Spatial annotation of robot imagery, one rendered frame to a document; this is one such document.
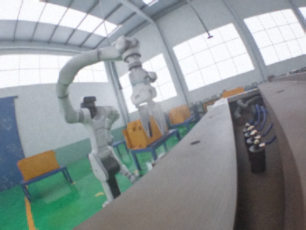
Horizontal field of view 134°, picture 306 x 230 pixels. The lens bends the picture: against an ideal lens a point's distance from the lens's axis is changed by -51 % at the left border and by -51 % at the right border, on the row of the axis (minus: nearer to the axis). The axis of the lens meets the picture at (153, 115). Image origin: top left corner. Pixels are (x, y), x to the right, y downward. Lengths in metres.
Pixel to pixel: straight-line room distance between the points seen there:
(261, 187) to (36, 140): 8.83
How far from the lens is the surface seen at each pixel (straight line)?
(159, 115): 0.44
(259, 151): 0.24
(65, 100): 0.77
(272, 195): 0.22
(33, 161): 4.87
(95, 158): 0.99
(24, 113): 9.06
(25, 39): 11.26
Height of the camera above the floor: 1.38
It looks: level
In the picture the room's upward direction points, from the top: 18 degrees counter-clockwise
